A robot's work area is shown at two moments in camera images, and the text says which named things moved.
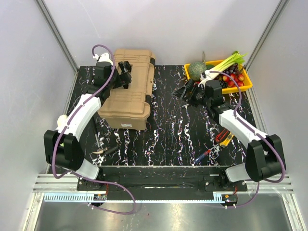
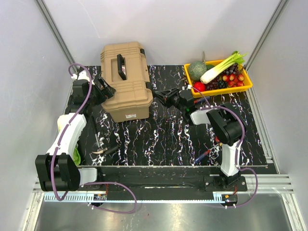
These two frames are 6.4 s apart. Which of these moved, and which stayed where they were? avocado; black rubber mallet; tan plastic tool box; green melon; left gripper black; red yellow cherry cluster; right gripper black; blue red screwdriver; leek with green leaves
Moved: right gripper black; left gripper black; tan plastic tool box
Stayed: avocado; blue red screwdriver; leek with green leaves; red yellow cherry cluster; green melon; black rubber mallet
